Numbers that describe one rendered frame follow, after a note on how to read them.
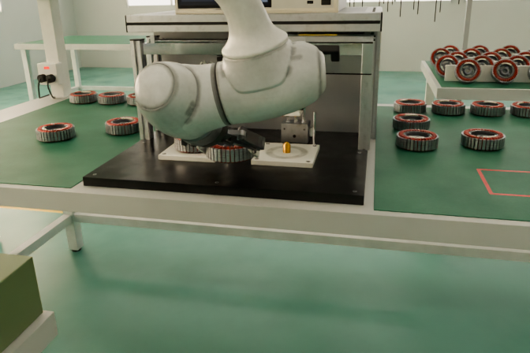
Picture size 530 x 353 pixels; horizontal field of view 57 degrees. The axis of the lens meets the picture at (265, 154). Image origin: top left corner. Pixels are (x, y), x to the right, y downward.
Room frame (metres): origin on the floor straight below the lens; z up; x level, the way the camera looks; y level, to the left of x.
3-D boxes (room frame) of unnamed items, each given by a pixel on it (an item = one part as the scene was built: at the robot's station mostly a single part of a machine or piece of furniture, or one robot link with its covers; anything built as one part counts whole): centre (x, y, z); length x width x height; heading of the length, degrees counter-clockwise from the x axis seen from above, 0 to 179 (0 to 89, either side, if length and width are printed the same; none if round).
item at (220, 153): (1.05, 0.08, 0.83); 0.11 x 0.11 x 0.04
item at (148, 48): (1.30, 0.04, 1.03); 0.62 x 0.01 x 0.03; 77
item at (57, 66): (1.97, 0.81, 0.98); 0.37 x 0.35 x 0.46; 77
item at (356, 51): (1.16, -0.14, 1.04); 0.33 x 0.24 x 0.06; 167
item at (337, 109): (1.45, 0.01, 0.92); 0.66 x 0.01 x 0.30; 77
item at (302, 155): (1.18, -0.06, 0.78); 0.15 x 0.15 x 0.01; 77
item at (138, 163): (1.22, 0.06, 0.76); 0.64 x 0.47 x 0.02; 77
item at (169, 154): (1.23, 0.18, 0.78); 0.15 x 0.15 x 0.01; 77
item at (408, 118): (1.48, -0.46, 0.77); 0.11 x 0.11 x 0.04
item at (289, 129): (1.32, -0.09, 0.80); 0.07 x 0.05 x 0.06; 77
